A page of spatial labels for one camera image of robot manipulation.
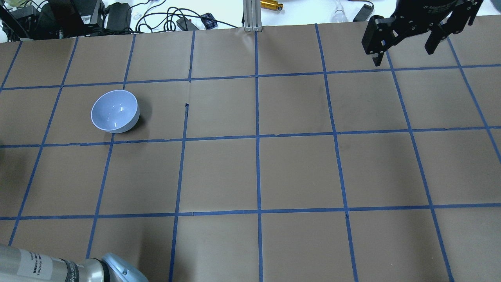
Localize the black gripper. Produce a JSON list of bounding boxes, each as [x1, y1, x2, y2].
[[361, 0, 483, 67]]

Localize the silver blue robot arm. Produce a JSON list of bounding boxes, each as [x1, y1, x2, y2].
[[1, 0, 482, 282]]

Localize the blue bowl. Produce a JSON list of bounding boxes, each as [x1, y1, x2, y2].
[[90, 90, 140, 134]]

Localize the white light bulb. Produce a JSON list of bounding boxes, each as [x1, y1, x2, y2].
[[332, 0, 348, 23]]

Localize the yellow brass cylinder tool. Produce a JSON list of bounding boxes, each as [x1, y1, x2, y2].
[[261, 0, 283, 11]]

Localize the aluminium frame post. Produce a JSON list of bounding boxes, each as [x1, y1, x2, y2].
[[243, 0, 262, 32]]

